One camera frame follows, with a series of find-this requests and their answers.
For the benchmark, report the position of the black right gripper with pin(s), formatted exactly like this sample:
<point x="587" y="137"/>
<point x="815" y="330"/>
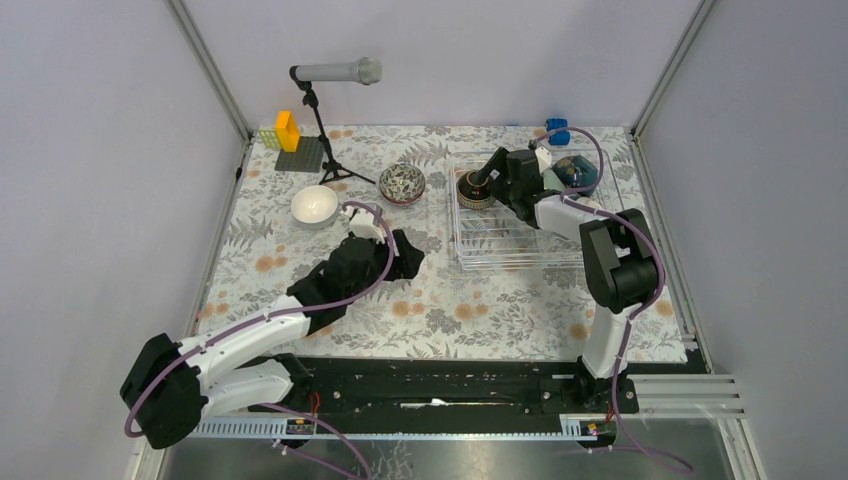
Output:
<point x="497" y="163"/>

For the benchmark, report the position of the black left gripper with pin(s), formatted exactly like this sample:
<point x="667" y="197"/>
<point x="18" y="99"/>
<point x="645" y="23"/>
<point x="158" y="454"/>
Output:
<point x="406" y="264"/>

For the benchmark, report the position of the black gold striped bowl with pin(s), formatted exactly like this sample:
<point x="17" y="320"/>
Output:
<point x="471" y="195"/>

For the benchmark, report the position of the pale green ceramic bowl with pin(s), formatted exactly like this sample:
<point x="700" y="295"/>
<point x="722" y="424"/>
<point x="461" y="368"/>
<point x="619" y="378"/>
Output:
<point x="552" y="181"/>

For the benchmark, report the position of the white wire dish rack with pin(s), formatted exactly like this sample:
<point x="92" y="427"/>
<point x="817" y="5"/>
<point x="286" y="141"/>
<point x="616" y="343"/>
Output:
<point x="494" y="238"/>

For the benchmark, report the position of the plain white bowl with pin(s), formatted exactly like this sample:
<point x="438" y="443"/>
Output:
<point x="315" y="207"/>

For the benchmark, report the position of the pink patterned bowl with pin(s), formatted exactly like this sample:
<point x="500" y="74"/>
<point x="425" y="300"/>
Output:
<point x="401" y="183"/>

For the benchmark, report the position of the dark teal floral bowl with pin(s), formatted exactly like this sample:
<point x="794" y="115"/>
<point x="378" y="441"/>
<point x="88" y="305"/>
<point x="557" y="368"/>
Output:
<point x="576" y="173"/>

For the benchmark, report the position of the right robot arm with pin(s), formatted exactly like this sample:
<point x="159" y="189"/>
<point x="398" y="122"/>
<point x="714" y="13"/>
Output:
<point x="623" y="270"/>

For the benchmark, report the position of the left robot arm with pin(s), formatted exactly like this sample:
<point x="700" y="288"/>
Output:
<point x="174" y="384"/>

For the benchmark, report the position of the small blue block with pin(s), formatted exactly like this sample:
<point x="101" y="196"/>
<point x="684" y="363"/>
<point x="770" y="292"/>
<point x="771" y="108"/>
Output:
<point x="559" y="135"/>

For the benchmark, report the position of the black microphone tripod stand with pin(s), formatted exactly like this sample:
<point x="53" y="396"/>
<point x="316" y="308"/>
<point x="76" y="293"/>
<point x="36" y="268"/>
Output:
<point x="333" y="170"/>

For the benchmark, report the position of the floral patterned table mat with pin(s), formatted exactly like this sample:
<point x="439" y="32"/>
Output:
<point x="445" y="311"/>

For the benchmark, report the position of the grey microphone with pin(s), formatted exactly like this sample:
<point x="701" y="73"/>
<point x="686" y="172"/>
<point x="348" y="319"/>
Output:
<point x="364" y="71"/>

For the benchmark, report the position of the yellow toy block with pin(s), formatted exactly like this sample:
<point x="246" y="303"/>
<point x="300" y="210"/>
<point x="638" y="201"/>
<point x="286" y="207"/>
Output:
<point x="287" y="131"/>

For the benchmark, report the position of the pale green toy block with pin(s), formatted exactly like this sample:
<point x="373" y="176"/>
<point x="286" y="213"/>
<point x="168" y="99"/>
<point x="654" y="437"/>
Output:
<point x="269" y="138"/>

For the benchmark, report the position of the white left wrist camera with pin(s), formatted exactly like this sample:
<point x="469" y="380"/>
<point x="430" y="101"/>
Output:
<point x="364" y="224"/>

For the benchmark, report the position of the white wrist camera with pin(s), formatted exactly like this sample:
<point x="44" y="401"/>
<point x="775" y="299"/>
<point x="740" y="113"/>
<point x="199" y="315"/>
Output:
<point x="364" y="224"/>
<point x="544" y="158"/>

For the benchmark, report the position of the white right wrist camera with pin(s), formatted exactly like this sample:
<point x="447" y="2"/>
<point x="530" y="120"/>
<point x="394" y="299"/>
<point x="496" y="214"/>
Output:
<point x="544" y="158"/>

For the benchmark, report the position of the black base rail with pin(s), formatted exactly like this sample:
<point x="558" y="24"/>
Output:
<point x="385" y="397"/>

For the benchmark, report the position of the grey building base plate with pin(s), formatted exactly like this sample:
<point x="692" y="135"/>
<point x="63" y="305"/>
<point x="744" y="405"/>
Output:
<point x="307" y="158"/>

